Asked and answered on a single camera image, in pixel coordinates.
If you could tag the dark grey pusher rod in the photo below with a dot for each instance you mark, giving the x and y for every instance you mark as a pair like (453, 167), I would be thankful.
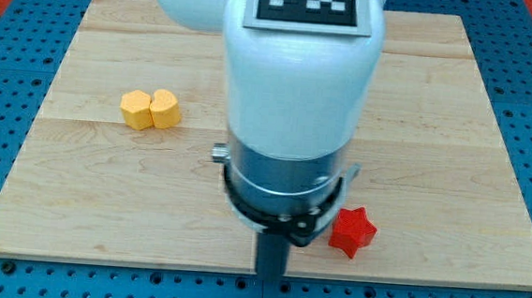
(271, 256)

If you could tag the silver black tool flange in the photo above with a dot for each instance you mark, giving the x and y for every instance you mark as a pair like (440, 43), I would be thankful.
(293, 198)

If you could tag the red star block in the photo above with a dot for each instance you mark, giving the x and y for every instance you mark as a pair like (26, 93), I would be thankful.
(352, 230)

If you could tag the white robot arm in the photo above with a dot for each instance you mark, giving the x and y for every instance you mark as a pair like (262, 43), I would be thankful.
(297, 76)

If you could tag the yellow heart block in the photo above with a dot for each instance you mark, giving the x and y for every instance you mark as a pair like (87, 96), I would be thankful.
(165, 109)

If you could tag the yellow hexagon block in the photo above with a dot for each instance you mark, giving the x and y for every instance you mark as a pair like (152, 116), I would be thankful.
(135, 108)

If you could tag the black white fiducial marker tag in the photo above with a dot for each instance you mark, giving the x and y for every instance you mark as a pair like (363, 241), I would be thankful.
(327, 17)

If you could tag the light wooden board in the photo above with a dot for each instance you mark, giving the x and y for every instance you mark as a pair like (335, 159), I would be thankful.
(436, 179)

